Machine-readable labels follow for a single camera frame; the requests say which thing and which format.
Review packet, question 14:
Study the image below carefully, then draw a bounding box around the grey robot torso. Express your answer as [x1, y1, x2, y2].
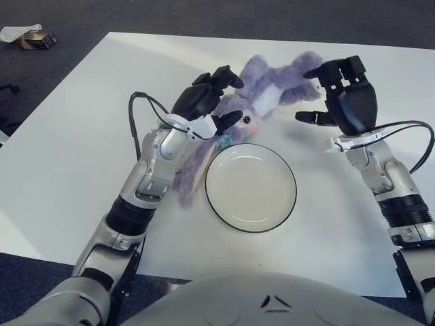
[118, 271, 422, 326]

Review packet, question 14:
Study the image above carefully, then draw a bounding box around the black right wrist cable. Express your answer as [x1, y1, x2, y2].
[370, 119, 435, 175]

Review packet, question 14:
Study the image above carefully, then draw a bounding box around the white plate with black rim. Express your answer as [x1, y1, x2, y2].
[205, 143, 298, 234]

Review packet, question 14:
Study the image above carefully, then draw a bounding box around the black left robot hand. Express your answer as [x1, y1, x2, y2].
[171, 65, 245, 137]

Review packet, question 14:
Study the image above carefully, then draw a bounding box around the black chair base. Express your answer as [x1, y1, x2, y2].
[0, 84, 20, 132]

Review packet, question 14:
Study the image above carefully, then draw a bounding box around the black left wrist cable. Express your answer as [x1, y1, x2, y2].
[128, 90, 191, 160]

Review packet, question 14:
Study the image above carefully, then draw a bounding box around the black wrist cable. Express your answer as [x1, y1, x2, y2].
[370, 119, 435, 175]
[128, 90, 191, 160]

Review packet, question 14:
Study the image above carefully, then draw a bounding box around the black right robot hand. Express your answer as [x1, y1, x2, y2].
[294, 55, 378, 137]

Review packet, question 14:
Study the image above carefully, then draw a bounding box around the purple plush bunny doll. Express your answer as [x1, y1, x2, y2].
[171, 50, 327, 209]

